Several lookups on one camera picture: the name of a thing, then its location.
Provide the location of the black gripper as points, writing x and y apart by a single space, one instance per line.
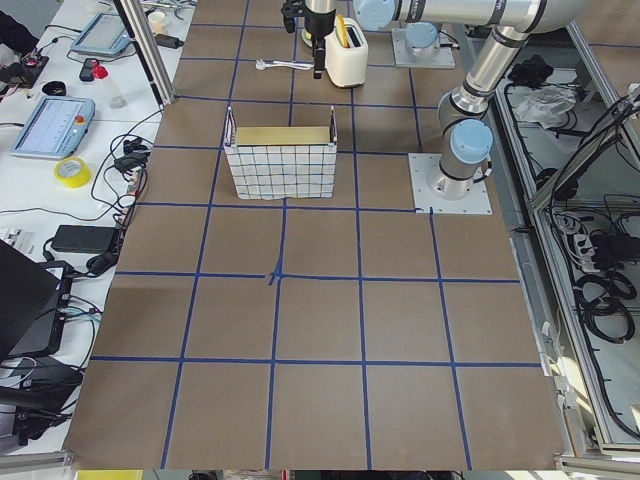
318 29

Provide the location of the cream white toaster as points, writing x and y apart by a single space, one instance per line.
347 66

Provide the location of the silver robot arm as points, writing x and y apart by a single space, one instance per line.
422 39
466 139

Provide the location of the pale green plate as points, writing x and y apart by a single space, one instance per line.
306 38

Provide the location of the yellow toast slice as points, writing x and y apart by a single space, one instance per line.
341 31

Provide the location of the small black power brick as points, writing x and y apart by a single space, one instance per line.
168 41

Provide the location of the white paper cup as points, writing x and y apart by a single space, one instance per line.
158 22

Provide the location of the red cap squeeze bottle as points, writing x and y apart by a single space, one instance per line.
105 80

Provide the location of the far blue teach pendant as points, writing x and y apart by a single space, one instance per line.
104 36

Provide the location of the blue teach pendant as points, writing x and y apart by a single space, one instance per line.
55 128
104 36

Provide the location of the black round lid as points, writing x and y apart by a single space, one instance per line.
54 88

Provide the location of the near blue teach pendant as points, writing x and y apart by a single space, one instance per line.
55 128

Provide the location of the yellow tape roll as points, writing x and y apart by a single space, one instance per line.
72 172

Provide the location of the black power adapter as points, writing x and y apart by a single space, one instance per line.
83 239

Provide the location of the black laptop computer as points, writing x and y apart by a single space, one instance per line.
33 297

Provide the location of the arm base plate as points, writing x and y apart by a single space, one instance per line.
436 56
435 193

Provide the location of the wire grid wooden shelf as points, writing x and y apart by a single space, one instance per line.
273 163

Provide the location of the aluminium frame post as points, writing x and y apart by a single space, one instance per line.
147 51

